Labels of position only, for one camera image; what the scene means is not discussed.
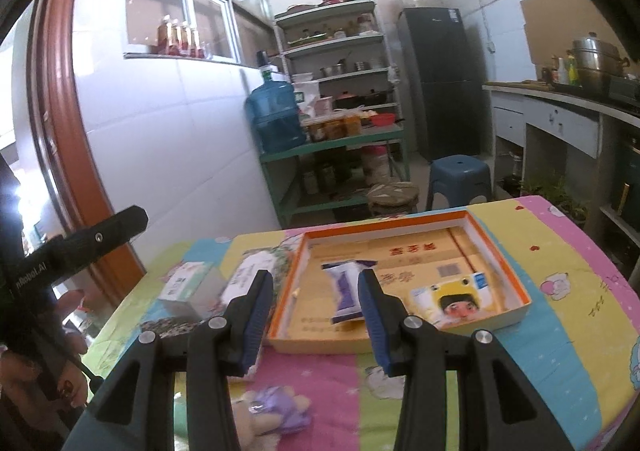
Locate green potted plants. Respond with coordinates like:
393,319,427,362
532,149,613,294
500,171,592,228

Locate green and white tissue pack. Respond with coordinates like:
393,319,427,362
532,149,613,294
157,261,226,319

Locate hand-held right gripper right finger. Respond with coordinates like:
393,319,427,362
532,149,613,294
357,268,576,451

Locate beige and purple plush toy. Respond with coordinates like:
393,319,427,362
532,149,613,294
232,385,313,451

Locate steel steamer pot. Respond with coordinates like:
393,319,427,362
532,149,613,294
570,32,632,83

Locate orange rimmed cardboard tray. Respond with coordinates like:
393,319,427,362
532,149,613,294
266,210,532,354

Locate row of orange food jars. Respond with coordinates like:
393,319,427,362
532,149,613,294
305,115,364,142

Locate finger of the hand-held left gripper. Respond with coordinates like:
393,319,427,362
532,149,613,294
47,204,149,277

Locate dark green box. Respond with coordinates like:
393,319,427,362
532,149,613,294
617,140,640,228

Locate white shelf rack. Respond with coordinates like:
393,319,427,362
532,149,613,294
272,0,401,123

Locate blue plastic stool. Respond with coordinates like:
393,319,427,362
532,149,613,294
426,154,493,212

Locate dark grey refrigerator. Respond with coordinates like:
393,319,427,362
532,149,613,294
397,6,485,163

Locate white bucket with red lid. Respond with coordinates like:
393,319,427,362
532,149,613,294
361,145,392,187

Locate brown wooden door frame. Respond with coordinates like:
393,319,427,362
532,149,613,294
27,0,147,293

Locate brown cardboard sheet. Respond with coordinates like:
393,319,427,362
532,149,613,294
520,0,627,68

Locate person's left hand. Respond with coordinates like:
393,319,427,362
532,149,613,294
0,288,91,412

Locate round woven stool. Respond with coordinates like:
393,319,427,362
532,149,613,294
366,181,420,220

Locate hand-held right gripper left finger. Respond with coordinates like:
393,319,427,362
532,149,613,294
62,269,275,451

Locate blue water jug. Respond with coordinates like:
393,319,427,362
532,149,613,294
244,65,307,154

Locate grey kitchen counter cabinet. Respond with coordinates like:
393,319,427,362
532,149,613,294
482,80,640,162

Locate dark patterned cloth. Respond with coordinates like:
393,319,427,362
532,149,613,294
137,316,206,344

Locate cartoon face tissue pack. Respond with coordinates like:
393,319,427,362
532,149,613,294
409,270,496,330

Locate purple and white packet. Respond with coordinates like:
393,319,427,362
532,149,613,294
321,258,381,328

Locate green metal table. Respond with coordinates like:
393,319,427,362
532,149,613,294
257,124,411,229

